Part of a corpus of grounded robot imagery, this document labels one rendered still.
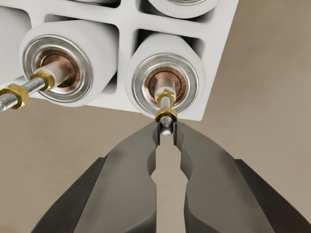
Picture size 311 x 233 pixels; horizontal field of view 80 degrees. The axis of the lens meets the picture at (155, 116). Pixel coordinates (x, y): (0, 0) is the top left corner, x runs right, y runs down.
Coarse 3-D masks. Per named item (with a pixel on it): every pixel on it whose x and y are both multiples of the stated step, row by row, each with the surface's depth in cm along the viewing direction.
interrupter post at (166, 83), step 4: (160, 80) 20; (164, 80) 20; (168, 80) 20; (156, 84) 20; (160, 84) 19; (164, 84) 19; (168, 84) 19; (172, 84) 20; (156, 88) 19; (160, 88) 18; (164, 88) 18; (168, 88) 18; (172, 88) 18; (156, 92) 18
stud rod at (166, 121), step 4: (164, 100) 17; (168, 100) 17; (160, 104) 17; (164, 104) 16; (168, 104) 16; (160, 108) 16; (164, 116) 14; (168, 116) 14; (160, 120) 14; (164, 120) 14; (168, 120) 14; (172, 120) 14; (160, 124) 14; (164, 124) 13; (168, 124) 13; (172, 124) 14; (160, 128) 13; (164, 128) 13; (168, 128) 13; (172, 128) 13; (160, 132) 14; (164, 132) 13; (168, 132) 13; (172, 132) 13
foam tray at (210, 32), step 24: (0, 0) 24; (24, 0) 24; (48, 0) 24; (72, 0) 30; (120, 0) 33; (144, 0) 33; (120, 24) 25; (144, 24) 24; (168, 24) 24; (192, 24) 24; (216, 24) 24; (120, 48) 26; (192, 48) 35; (216, 48) 26; (120, 72) 28; (216, 72) 28; (120, 96) 30
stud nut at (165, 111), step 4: (164, 108) 14; (168, 108) 15; (156, 112) 15; (160, 112) 14; (164, 112) 14; (168, 112) 14; (172, 112) 14; (176, 112) 15; (156, 116) 14; (160, 116) 14; (172, 116) 14; (176, 116) 14; (156, 120) 14; (176, 120) 14
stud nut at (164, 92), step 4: (160, 92) 18; (164, 92) 17; (168, 92) 18; (172, 92) 18; (156, 96) 18; (160, 96) 18; (164, 96) 18; (168, 96) 18; (172, 96) 17; (156, 100) 18; (160, 100) 18; (172, 100) 18; (172, 104) 18
